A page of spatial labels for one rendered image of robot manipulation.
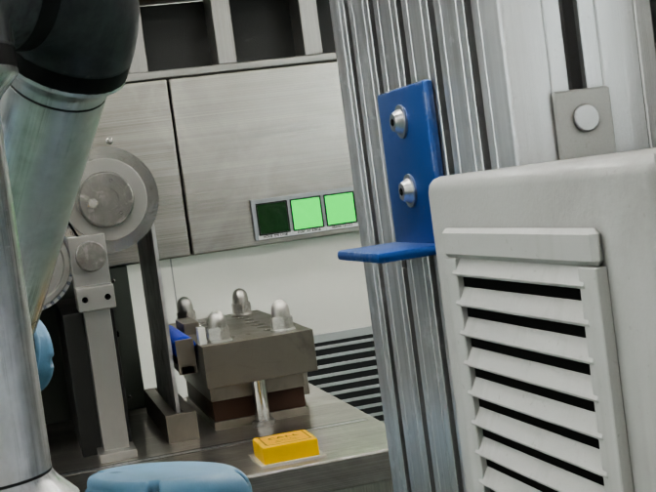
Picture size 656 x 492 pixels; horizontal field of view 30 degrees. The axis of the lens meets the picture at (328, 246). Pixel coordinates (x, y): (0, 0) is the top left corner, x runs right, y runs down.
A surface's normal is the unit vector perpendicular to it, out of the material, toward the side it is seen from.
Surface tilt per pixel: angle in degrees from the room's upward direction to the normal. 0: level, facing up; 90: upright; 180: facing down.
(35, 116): 117
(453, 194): 90
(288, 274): 90
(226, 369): 90
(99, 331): 90
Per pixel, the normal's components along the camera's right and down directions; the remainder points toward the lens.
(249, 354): 0.25, 0.02
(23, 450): 0.80, -0.07
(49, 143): 0.22, 0.63
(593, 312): -0.95, 0.14
